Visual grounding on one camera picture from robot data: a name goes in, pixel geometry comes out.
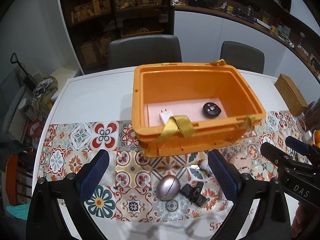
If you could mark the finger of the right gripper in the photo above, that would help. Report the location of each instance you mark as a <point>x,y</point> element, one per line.
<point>277,156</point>
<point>298,146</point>

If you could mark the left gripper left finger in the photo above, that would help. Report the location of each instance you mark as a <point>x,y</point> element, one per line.
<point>45,217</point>

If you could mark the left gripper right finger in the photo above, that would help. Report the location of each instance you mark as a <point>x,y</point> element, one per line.
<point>271,219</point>

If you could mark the peach round plastic gadget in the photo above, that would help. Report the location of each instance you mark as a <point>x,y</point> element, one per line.
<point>242,162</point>

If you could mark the silver egg-shaped device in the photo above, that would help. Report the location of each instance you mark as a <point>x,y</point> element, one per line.
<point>168,188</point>

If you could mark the right hand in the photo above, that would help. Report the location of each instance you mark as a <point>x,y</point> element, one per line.
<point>305,224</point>

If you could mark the woven wicker box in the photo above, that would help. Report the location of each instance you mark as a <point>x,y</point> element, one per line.
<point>291,95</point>

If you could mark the small white blue figurine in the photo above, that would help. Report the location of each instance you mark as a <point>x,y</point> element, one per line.
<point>203,166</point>

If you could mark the patterned tile table runner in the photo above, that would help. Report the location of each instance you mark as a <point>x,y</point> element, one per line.
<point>126,191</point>

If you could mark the grey chair right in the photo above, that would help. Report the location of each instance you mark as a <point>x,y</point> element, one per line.
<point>243,57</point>

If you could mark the grey chair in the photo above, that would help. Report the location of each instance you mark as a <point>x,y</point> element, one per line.
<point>243,57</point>
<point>145,49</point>

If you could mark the orange plastic storage box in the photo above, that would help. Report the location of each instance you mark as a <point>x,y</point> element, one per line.
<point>184,89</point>

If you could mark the grey chair left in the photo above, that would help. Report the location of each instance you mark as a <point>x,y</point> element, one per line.
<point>145,49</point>

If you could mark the black folding clip mount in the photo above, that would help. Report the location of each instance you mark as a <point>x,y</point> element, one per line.
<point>193,194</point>

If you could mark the black round cable reel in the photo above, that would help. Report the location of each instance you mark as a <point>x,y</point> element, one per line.
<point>211,110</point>

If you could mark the yellow fabric strap handle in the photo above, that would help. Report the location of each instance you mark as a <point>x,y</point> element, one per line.
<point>182,124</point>

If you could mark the white wall charger plug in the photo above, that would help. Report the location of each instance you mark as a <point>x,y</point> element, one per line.
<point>165,115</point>

